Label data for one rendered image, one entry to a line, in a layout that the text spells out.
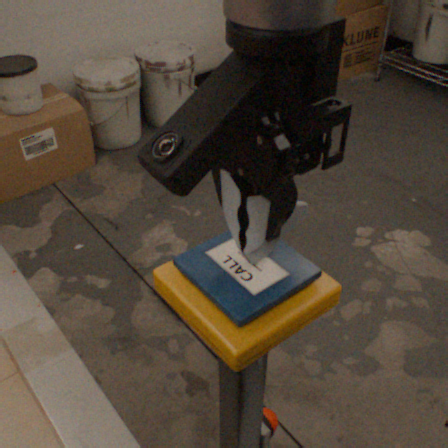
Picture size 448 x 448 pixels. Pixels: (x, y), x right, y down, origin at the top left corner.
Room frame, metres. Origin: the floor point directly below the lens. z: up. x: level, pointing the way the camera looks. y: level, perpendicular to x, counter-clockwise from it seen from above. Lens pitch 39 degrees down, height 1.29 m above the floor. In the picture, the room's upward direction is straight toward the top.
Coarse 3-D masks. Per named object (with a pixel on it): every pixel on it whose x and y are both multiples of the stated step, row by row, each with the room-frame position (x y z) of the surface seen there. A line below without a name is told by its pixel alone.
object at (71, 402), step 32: (0, 256) 0.33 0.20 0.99; (0, 288) 0.29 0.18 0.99; (0, 320) 0.26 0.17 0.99; (32, 320) 0.26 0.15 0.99; (32, 352) 0.23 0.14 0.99; (64, 352) 0.23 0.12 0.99; (32, 384) 0.20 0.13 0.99; (64, 384) 0.20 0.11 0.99; (96, 384) 0.20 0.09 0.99; (64, 416) 0.18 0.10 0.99; (96, 416) 0.18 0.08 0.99
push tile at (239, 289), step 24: (216, 240) 0.38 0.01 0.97; (192, 264) 0.35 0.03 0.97; (216, 264) 0.35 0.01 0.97; (240, 264) 0.34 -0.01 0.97; (264, 264) 0.34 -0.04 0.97; (288, 264) 0.35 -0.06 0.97; (312, 264) 0.35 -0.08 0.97; (216, 288) 0.31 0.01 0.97; (240, 288) 0.31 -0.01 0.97; (264, 288) 0.31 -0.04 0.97; (288, 288) 0.31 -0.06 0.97; (240, 312) 0.29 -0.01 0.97; (264, 312) 0.29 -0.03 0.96
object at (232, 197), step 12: (228, 180) 0.36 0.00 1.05; (240, 180) 0.36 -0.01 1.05; (228, 192) 0.36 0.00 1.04; (240, 192) 0.35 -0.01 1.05; (252, 192) 0.35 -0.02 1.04; (228, 204) 0.36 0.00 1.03; (240, 204) 0.35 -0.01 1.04; (228, 216) 0.36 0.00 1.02; (240, 216) 0.35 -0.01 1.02; (240, 228) 0.35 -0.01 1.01; (240, 240) 0.35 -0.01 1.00
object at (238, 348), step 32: (160, 288) 0.35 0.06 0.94; (192, 288) 0.33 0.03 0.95; (320, 288) 0.33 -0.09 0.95; (192, 320) 0.30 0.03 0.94; (224, 320) 0.29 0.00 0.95; (256, 320) 0.29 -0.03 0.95; (288, 320) 0.29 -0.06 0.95; (224, 352) 0.27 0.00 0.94; (256, 352) 0.27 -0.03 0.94; (224, 384) 0.34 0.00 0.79; (256, 384) 0.33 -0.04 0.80; (224, 416) 0.34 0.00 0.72; (256, 416) 0.34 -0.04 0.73
